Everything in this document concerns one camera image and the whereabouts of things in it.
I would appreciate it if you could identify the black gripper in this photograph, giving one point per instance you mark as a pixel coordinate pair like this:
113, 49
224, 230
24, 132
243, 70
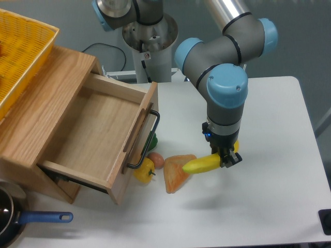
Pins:
220, 143

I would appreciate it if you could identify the yellow banana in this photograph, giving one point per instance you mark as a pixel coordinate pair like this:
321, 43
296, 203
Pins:
204, 164

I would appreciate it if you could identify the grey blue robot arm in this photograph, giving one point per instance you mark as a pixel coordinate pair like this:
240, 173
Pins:
214, 68

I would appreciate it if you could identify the open wooden top drawer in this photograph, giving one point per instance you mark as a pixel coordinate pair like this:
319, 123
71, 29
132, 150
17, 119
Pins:
103, 136

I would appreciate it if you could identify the wooden drawer cabinet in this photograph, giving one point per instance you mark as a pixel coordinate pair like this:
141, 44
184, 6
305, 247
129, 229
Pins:
29, 126

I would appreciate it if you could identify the toasted sandwich triangle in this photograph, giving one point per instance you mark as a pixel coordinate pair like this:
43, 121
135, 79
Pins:
174, 176

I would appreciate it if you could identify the brown egg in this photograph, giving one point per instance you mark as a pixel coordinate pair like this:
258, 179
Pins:
157, 159

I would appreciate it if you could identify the green bell pepper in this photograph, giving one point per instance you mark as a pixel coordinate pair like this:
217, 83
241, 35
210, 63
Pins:
153, 142

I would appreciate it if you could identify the yellow bell pepper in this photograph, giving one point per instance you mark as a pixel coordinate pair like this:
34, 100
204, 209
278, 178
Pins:
145, 172

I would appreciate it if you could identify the black corner object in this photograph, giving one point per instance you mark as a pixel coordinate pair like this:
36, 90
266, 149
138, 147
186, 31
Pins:
325, 219

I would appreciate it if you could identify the yellow plastic basket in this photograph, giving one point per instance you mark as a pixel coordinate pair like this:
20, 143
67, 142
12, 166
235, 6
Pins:
25, 45

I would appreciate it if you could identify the black metal drawer handle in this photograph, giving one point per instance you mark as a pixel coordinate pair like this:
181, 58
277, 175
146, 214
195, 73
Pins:
147, 144

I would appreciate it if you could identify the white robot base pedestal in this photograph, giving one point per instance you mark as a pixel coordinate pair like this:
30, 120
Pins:
151, 47

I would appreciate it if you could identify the blue handled frying pan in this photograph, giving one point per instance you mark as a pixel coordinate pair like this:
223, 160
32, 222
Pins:
15, 214

